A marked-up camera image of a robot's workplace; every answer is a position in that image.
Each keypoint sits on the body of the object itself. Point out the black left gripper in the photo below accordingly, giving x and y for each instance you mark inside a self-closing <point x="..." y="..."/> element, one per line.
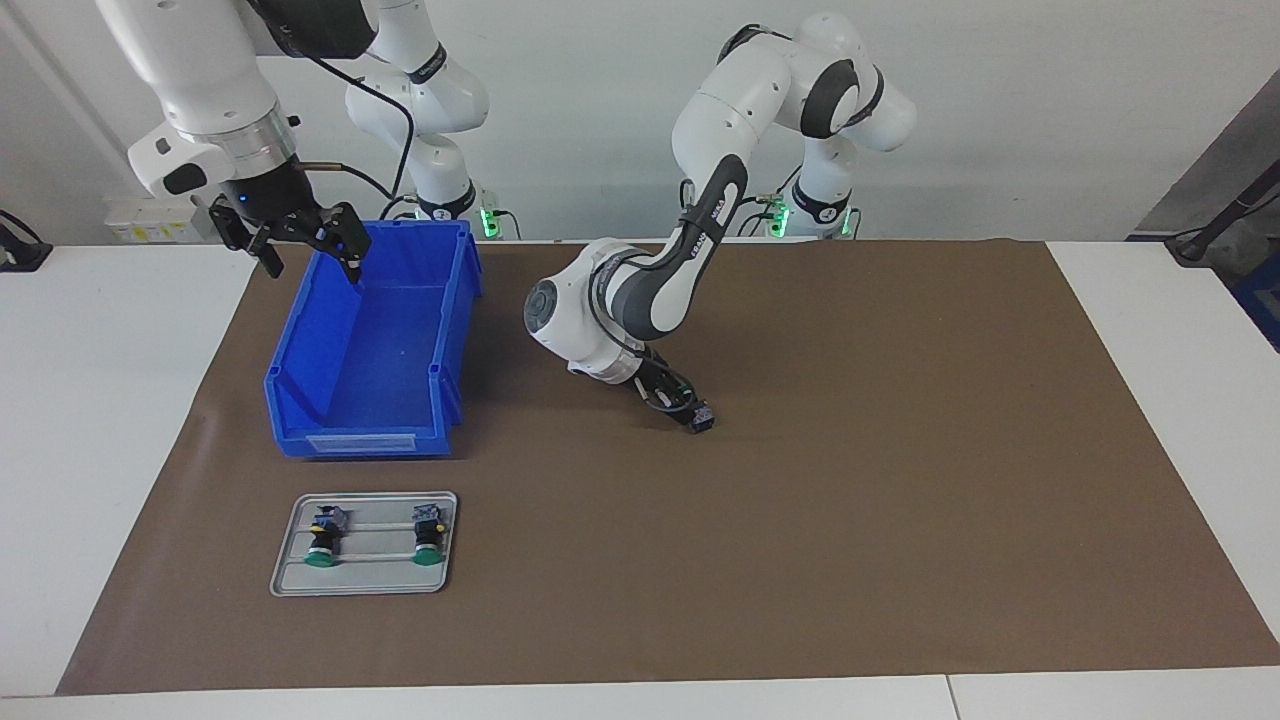
<point x="660" y="380"/>

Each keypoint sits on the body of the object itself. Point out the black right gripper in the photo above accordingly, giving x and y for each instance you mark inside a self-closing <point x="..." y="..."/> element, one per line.
<point x="270" y="200"/>

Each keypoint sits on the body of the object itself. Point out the green push button switch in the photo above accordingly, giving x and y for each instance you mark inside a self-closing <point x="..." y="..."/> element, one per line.
<point x="703" y="417"/>
<point x="325" y="535"/>
<point x="428" y="535"/>

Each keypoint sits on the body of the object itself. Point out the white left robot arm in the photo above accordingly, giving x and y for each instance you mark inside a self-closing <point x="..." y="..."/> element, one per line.
<point x="760" y="90"/>

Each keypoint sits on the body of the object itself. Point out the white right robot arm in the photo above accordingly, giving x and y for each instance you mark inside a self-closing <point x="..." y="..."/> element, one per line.
<point x="200" y="70"/>

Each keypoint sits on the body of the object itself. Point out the blue plastic storage bin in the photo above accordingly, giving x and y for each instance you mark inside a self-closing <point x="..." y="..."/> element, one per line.
<point x="380" y="340"/>

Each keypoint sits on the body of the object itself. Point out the brown table mat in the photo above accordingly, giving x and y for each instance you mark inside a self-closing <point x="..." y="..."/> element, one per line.
<point x="800" y="550"/>

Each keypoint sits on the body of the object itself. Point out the grey metal tray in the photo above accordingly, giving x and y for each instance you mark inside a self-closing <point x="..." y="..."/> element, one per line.
<point x="375" y="578"/>

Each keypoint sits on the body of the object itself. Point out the black pole stand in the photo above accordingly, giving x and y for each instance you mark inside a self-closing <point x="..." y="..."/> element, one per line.
<point x="1190" y="248"/>

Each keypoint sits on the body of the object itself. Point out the blue crate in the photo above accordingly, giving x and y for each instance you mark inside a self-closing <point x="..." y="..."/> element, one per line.
<point x="1265" y="310"/>

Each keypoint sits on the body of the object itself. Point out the white wall socket box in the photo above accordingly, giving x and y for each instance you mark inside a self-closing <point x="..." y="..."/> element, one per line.
<point x="150" y="215"/>

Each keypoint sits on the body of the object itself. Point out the black clamp mount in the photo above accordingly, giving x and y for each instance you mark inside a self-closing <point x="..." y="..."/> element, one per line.
<point x="25" y="255"/>

